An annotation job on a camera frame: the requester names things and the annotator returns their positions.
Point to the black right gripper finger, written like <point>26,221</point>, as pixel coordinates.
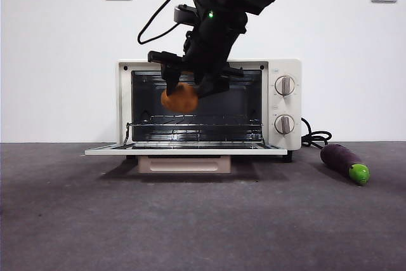
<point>172,75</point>
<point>212,85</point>

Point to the brown potato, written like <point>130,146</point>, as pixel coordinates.
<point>182,101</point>

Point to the white glass oven door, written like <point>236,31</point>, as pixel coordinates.
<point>184,164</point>

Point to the beige temperature oven knob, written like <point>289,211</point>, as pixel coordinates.
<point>284,86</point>

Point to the white toaster oven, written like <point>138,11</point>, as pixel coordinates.
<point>285,61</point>

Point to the beige timer oven knob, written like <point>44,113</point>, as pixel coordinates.
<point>284,124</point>

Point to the purple eggplant with green stem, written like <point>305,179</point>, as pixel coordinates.
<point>337,158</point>

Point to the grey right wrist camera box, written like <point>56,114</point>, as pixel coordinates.
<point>185,14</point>

